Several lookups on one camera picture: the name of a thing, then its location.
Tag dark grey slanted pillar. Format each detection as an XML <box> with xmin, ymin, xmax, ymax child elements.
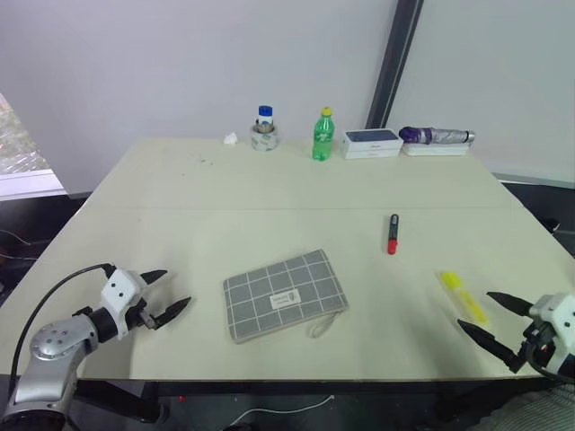
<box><xmin>364</xmin><ymin>0</ymin><xmax>426</xmax><ymax>132</ymax></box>

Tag grey checked pencil pouch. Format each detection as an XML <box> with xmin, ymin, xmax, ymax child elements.
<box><xmin>222</xmin><ymin>248</ymin><xmax>351</xmax><ymax>346</ymax></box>

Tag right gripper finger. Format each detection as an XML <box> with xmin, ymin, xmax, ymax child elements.
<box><xmin>486</xmin><ymin>291</ymin><xmax>535</xmax><ymax>318</ymax></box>
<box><xmin>456</xmin><ymin>318</ymin><xmax>526</xmax><ymax>374</ymax></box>

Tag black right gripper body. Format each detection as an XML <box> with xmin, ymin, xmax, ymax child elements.
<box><xmin>522</xmin><ymin>320</ymin><xmax>559</xmax><ymax>368</ymax></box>

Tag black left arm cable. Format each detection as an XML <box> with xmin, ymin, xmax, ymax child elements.
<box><xmin>10</xmin><ymin>263</ymin><xmax>114</xmax><ymax>392</ymax></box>

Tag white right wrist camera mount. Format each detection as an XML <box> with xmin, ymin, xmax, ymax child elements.
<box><xmin>528</xmin><ymin>292</ymin><xmax>575</xmax><ymax>374</ymax></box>

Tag window with white sill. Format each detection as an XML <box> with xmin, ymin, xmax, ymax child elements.
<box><xmin>0</xmin><ymin>92</ymin><xmax>69</xmax><ymax>201</ymax></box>

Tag purple silver bottle lying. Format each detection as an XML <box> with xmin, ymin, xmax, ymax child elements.
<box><xmin>398</xmin><ymin>126</ymin><xmax>477</xmax><ymax>146</ymax></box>

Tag black marker with red cap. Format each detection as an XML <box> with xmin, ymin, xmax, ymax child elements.
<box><xmin>386</xmin><ymin>213</ymin><xmax>402</xmax><ymax>257</ymax></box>

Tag long white box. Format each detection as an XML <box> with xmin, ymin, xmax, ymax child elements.
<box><xmin>400</xmin><ymin>141</ymin><xmax>469</xmax><ymax>158</ymax></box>

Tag white cable on floor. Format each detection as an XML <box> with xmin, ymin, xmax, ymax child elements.
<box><xmin>232</xmin><ymin>394</ymin><xmax>336</xmax><ymax>426</ymax></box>

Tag dark grey wall rail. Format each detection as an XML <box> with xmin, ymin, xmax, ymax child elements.
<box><xmin>491</xmin><ymin>172</ymin><xmax>575</xmax><ymax>190</ymax></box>

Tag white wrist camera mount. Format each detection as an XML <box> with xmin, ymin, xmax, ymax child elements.
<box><xmin>528</xmin><ymin>292</ymin><xmax>575</xmax><ymax>374</ymax></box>
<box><xmin>99</xmin><ymin>268</ymin><xmax>147</xmax><ymax>338</ymax></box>

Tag green plastic soda bottle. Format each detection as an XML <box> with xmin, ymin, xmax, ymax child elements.
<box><xmin>311</xmin><ymin>106</ymin><xmax>335</xmax><ymax>162</ymax></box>

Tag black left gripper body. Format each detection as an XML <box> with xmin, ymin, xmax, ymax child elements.
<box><xmin>127</xmin><ymin>297</ymin><xmax>160</xmax><ymax>334</ymax></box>

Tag flat white box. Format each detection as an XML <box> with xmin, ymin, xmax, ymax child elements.
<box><xmin>344</xmin><ymin>147</ymin><xmax>402</xmax><ymax>161</ymax></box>

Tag small bottle with blue cap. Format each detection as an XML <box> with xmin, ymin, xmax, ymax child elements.
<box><xmin>255</xmin><ymin>104</ymin><xmax>276</xmax><ymax>133</ymax></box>

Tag clear tape roll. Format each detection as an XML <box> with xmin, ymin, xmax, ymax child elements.
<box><xmin>249</xmin><ymin>122</ymin><xmax>282</xmax><ymax>153</ymax></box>

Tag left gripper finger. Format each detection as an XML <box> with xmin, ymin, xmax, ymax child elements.
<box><xmin>154</xmin><ymin>295</ymin><xmax>193</xmax><ymax>331</ymax></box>
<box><xmin>139</xmin><ymin>268</ymin><xmax>169</xmax><ymax>286</ymax></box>

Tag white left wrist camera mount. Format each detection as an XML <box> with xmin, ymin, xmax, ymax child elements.
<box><xmin>99</xmin><ymin>268</ymin><xmax>147</xmax><ymax>338</ymax></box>

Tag grey striped fabric shape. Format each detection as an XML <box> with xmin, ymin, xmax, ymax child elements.
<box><xmin>469</xmin><ymin>383</ymin><xmax>575</xmax><ymax>431</ymax></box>

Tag thin dark floor cables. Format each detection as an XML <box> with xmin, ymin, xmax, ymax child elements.
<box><xmin>0</xmin><ymin>227</ymin><xmax>40</xmax><ymax>264</ymax></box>

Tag white box with blue lid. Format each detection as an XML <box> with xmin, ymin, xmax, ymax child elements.
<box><xmin>342</xmin><ymin>128</ymin><xmax>404</xmax><ymax>153</ymax></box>

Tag yellow highlighter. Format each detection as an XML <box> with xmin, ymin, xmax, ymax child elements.
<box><xmin>434</xmin><ymin>270</ymin><xmax>491</xmax><ymax>325</ymax></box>

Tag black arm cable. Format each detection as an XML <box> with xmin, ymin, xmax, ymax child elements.
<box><xmin>10</xmin><ymin>263</ymin><xmax>114</xmax><ymax>392</ymax></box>
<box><xmin>525</xmin><ymin>349</ymin><xmax>575</xmax><ymax>384</ymax></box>

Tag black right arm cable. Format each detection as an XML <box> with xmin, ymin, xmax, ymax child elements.
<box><xmin>525</xmin><ymin>349</ymin><xmax>575</xmax><ymax>384</ymax></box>

